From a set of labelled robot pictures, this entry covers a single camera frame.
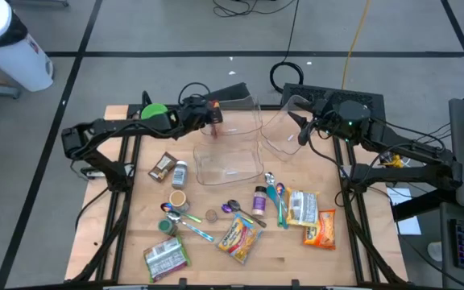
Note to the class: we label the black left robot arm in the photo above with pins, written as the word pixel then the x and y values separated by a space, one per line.
pixel 115 125

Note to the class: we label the tan lidded seasoning jar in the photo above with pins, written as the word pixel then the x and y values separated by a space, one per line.
pixel 178 198

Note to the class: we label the dark grey metal spoon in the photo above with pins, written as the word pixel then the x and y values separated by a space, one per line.
pixel 234 205

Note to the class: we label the white computer mouse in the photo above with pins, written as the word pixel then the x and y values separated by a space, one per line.
pixel 434 250

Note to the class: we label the small cork-stoppered spice jar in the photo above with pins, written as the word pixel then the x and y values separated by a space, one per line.
pixel 211 216

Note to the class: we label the white trash can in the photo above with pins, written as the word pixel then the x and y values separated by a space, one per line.
pixel 14 56

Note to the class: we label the pink spice jar black lid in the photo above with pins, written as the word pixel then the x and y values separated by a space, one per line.
pixel 259 200

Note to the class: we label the yellow ramen packet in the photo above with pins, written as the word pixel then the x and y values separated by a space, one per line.
pixel 302 207

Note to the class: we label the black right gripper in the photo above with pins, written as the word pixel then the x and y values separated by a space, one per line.
pixel 324 121

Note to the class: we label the teal flat packet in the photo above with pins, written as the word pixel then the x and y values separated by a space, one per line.
pixel 174 216

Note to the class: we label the green plastic bowl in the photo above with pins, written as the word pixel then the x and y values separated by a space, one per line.
pixel 153 109

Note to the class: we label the green lidded spice jar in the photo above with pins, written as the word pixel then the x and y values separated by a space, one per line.
pixel 167 226

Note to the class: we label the green-edged food packet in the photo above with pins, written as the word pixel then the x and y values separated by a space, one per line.
pixel 165 258

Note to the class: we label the yellow plug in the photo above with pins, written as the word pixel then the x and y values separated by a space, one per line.
pixel 395 162

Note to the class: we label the brown snack packet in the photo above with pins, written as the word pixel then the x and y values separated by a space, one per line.
pixel 162 166

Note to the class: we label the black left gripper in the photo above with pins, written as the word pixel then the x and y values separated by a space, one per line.
pixel 193 114

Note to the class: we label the orange ramen packet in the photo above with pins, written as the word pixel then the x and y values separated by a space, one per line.
pixel 324 231

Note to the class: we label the teal spoon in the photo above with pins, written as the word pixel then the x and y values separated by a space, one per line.
pixel 272 192

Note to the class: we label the blue-edged beef ramen packet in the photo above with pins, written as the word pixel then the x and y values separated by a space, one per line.
pixel 238 241

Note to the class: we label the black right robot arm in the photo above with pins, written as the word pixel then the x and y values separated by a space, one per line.
pixel 409 173

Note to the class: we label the clear plastic container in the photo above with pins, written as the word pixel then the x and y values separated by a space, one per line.
pixel 280 137
pixel 236 121
pixel 228 165

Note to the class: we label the white paper sheet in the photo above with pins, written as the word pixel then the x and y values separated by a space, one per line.
pixel 411 227

